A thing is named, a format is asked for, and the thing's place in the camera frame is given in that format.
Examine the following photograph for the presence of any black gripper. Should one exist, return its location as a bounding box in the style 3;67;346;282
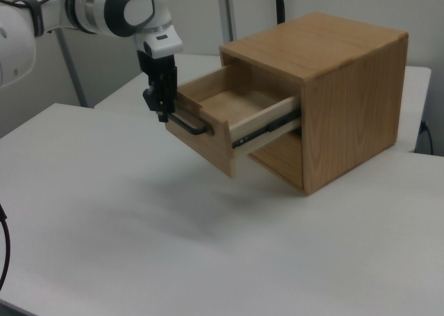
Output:
137;49;179;123

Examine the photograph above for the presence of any black metal drawer handle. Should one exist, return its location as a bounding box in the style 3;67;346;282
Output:
165;60;303;179

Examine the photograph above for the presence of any wooden drawer cabinet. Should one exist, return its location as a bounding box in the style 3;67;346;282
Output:
219;12;409;195

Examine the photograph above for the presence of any grey metal frame post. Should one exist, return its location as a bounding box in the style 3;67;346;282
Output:
216;0;237;44

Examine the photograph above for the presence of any black camera stand pole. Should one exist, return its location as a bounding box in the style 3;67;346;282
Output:
275;0;287;25

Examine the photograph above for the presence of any black cable with plug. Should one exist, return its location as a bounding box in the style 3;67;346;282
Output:
420;120;434;155

